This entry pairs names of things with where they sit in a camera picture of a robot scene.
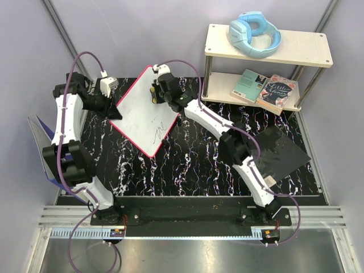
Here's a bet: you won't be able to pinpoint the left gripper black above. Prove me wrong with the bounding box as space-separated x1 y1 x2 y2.
83 89 122 120

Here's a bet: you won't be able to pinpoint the yellow black whiteboard eraser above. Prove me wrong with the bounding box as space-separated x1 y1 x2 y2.
150 86 158 104

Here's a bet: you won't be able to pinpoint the pink framed whiteboard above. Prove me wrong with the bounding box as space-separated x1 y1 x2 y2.
110 65 179 158

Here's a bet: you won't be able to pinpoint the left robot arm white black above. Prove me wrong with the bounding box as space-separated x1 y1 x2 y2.
42 72 123 225

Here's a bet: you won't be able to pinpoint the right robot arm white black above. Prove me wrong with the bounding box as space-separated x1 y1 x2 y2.
150 72 282 226

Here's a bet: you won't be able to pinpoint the teal paperback book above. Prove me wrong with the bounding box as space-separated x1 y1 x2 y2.
230 69 270 104

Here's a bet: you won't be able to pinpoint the blue headphones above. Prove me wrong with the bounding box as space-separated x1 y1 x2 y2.
228 11 282 59

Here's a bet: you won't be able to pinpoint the little women book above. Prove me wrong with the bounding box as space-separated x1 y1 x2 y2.
255 75 298 115

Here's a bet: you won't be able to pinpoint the white two-tier shelf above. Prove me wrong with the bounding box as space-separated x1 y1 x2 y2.
201 24 333 111

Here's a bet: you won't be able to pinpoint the black notebook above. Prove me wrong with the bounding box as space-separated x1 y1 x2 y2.
254 125 311 182

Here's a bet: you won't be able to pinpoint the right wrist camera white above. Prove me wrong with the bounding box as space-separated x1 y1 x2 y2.
152 64 171 77

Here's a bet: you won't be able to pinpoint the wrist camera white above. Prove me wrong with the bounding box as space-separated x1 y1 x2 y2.
100 77 119 98
152 64 171 77

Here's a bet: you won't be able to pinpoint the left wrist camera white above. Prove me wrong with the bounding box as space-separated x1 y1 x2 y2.
100 77 119 98

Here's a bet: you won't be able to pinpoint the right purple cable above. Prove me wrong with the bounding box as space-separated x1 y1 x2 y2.
159 59 302 246

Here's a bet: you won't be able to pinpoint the purple cable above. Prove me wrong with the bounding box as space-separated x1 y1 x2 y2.
55 51 123 272
159 59 302 246

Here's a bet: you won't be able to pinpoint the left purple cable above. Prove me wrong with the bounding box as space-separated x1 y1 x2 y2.
55 51 123 272

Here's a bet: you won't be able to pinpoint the blue ring binder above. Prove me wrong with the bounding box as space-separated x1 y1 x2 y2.
27 115 89 203

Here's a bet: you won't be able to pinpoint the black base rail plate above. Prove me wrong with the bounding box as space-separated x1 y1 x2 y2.
90 196 292 228

